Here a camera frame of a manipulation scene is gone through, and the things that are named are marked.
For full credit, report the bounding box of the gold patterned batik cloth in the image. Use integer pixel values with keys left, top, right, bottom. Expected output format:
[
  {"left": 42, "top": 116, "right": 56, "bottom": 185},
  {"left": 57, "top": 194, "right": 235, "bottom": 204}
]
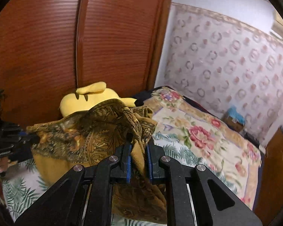
[{"left": 26, "top": 99, "right": 167, "bottom": 224}]

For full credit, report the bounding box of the wooden side cabinet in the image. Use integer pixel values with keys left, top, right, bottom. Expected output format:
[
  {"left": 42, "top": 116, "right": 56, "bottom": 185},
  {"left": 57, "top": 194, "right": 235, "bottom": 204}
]
[{"left": 253, "top": 129, "right": 283, "bottom": 225}]

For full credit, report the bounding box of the patterned wall fabric panel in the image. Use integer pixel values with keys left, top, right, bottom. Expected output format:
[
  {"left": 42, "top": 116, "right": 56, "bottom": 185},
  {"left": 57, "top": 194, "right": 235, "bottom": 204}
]
[{"left": 164, "top": 4, "right": 283, "bottom": 145}]

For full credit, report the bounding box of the brown wooden wardrobe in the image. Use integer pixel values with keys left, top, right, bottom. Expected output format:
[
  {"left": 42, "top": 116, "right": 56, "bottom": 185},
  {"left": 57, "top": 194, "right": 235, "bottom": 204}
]
[{"left": 0, "top": 0, "right": 171, "bottom": 127}]

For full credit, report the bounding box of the person's left hand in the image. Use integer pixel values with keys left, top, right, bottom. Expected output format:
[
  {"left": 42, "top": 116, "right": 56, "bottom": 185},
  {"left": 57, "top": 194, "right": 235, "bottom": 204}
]
[{"left": 0, "top": 157, "right": 18, "bottom": 178}]

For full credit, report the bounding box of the blue item at headboard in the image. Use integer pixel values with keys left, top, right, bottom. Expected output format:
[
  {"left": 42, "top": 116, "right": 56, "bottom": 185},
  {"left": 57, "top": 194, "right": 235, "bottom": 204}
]
[{"left": 221, "top": 106, "right": 245, "bottom": 133}]

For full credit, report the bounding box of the floral bed quilt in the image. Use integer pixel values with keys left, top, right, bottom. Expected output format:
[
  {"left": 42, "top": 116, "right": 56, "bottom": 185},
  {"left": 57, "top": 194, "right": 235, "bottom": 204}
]
[{"left": 139, "top": 87, "right": 261, "bottom": 209}]

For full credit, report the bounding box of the yellow Pikachu plush toy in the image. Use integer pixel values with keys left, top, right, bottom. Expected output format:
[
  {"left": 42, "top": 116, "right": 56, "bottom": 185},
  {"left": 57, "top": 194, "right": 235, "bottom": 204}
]
[{"left": 60, "top": 82, "right": 137, "bottom": 117}]

